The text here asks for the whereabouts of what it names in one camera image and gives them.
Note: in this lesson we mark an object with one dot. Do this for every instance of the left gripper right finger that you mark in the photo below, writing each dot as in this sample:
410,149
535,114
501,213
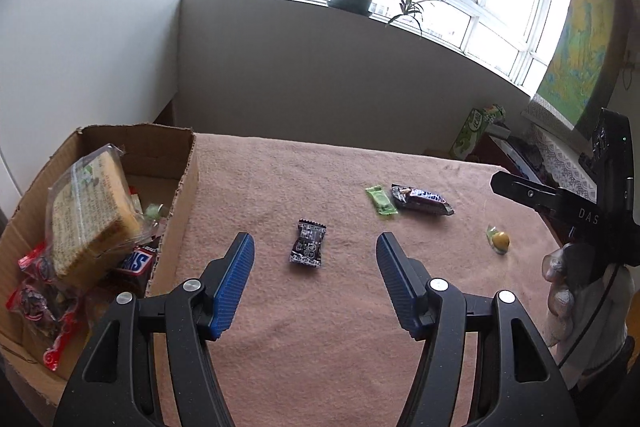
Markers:
516,381

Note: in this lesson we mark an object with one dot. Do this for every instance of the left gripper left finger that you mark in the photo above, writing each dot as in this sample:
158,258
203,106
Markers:
114,380

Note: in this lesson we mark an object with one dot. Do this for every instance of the yellow jelly cup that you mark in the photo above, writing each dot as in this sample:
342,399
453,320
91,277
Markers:
499,240

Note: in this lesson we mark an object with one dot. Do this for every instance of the green candy clear wrapper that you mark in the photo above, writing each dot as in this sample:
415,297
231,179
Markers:
153,213

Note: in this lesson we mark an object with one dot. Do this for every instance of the black candy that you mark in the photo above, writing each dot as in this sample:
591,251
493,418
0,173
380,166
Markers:
307,247

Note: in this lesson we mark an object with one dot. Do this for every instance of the sponge cake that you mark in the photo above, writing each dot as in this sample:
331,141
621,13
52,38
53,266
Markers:
91,221

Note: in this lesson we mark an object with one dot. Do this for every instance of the red clear snack packet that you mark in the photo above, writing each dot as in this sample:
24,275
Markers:
38,268

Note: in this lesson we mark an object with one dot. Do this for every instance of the white gloved right hand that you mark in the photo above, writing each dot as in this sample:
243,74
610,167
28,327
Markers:
586,320

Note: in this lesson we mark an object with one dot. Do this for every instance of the Snickers bar in box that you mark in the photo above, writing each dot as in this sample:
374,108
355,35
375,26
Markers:
134,271

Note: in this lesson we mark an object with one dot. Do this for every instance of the Snickers bar on table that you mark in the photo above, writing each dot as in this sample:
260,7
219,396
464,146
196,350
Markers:
412,198

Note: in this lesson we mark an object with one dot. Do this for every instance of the green snack packet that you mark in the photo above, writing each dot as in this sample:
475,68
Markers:
381,202

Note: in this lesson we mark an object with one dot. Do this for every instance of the pink table cloth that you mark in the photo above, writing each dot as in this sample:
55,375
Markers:
323,346

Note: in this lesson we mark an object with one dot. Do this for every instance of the brown cardboard box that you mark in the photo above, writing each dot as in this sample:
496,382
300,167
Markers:
160,167

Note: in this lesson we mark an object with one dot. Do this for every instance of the green drink carton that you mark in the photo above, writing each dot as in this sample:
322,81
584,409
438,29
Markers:
473,129

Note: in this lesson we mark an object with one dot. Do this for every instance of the wall map poster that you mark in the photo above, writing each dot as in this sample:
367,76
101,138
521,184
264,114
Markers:
581,76

